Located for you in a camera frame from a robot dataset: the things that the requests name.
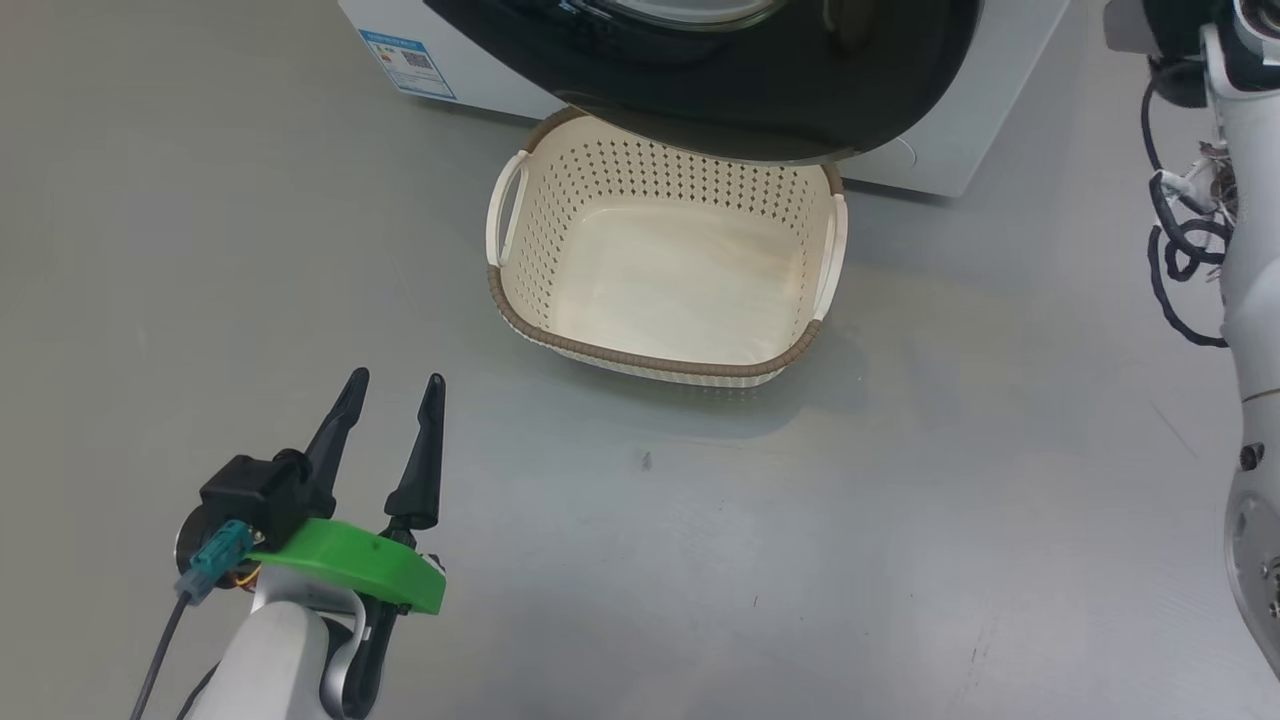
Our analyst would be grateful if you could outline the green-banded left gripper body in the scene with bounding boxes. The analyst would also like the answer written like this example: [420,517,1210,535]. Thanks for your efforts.
[248,518,448,720]

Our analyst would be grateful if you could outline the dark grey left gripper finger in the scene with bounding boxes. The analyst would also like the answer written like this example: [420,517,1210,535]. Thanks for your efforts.
[300,368,371,521]
[384,373,447,533]

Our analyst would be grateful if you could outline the black glass washing machine door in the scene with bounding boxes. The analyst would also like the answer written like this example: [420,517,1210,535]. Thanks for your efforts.
[424,0,987,166]

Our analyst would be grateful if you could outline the cream perforated laundry basket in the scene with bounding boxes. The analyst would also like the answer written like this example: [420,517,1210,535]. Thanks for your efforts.
[485,105,850,390]

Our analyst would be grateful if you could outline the white washing machine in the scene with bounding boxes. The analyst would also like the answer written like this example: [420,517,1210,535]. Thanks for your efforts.
[338,0,1071,198]

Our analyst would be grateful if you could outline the blue energy label sticker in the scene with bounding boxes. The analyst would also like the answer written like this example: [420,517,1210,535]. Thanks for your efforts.
[358,29,459,102]

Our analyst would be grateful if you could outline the teal-plug left gripper cable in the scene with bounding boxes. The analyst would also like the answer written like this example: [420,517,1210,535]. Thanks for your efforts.
[128,518,255,720]

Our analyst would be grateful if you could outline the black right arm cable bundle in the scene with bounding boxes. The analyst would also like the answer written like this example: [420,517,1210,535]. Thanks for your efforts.
[1140,78,1233,350]

